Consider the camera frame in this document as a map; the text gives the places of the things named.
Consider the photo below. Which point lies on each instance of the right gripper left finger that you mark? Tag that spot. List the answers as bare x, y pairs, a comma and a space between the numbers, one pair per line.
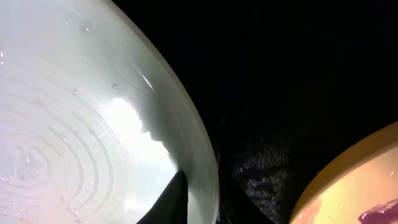
171, 206

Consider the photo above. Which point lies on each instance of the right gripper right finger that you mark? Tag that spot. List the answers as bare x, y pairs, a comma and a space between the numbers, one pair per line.
235, 204

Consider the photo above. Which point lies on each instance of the yellow plate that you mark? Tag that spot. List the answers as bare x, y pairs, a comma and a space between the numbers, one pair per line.
358, 186

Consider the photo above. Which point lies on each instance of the pale green plate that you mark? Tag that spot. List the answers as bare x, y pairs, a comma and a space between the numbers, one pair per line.
94, 121

